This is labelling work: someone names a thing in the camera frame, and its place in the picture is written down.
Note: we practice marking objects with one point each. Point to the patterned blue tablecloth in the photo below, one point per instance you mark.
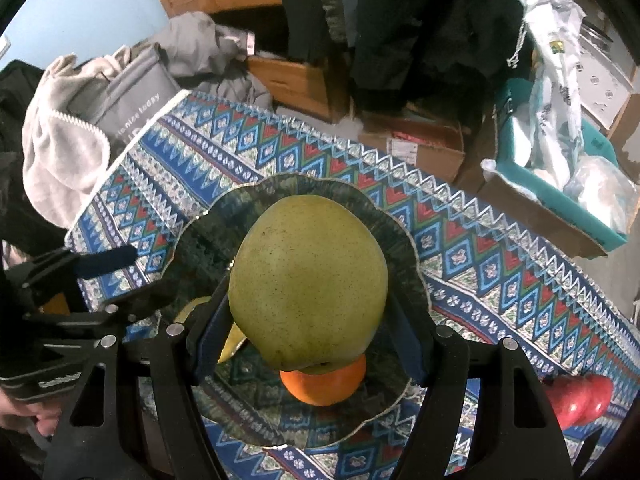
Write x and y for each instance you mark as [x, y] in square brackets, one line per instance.
[185, 191]

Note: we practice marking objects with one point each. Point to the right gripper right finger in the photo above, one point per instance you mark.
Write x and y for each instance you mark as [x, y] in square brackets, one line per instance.
[437, 359]

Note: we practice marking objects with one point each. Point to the black hanging jacket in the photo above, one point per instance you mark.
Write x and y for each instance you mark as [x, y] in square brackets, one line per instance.
[448, 57]

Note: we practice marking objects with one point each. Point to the teal plastic crate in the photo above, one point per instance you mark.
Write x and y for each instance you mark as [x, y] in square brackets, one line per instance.
[514, 151]

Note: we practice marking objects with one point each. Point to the black smartphone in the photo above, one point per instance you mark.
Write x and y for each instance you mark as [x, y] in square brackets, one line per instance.
[585, 452]

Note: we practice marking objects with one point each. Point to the green pear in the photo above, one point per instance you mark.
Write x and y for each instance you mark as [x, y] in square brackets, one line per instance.
[308, 285]

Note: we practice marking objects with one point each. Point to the grey tote bag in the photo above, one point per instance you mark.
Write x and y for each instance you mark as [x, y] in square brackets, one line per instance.
[121, 104]

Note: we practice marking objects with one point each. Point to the small cardboard box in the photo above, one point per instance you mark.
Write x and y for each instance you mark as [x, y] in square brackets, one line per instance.
[429, 144]

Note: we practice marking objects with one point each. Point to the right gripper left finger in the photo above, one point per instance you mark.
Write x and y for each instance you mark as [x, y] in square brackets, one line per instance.
[177, 366]

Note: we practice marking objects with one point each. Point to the small tangerine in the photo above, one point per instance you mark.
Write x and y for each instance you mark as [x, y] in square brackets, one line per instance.
[57, 305]

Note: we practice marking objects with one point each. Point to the cardboard box under crate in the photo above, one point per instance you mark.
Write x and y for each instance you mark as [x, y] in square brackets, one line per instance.
[533, 215]

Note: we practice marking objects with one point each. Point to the large orange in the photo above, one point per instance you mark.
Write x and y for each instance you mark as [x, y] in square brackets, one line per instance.
[328, 388]

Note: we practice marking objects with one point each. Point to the white fleece garment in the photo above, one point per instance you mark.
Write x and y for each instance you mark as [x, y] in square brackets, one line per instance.
[65, 152]

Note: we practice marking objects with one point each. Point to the wooden drawer box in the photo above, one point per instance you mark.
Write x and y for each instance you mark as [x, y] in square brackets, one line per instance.
[318, 91]

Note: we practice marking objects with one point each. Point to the white patterned storage box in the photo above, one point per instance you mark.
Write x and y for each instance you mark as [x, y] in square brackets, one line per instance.
[603, 88]

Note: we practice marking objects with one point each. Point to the grey clothes pile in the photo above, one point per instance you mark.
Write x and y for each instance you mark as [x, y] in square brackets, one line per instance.
[205, 56]

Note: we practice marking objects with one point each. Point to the clear plastic bag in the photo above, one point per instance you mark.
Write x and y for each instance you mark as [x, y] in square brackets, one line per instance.
[603, 190]

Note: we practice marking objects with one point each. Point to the dark glass fruit plate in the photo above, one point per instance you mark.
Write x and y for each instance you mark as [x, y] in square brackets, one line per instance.
[245, 396]

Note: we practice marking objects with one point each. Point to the left hand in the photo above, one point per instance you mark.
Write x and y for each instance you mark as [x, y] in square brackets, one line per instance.
[17, 416]

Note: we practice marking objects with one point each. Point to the white rice bag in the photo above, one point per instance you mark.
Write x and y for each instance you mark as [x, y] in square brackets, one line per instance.
[555, 112]

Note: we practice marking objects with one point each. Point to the yellow mango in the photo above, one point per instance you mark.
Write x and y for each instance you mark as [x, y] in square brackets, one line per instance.
[221, 333]

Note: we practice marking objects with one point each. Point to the red apple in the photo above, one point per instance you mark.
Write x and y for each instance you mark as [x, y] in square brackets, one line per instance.
[569, 397]
[601, 389]

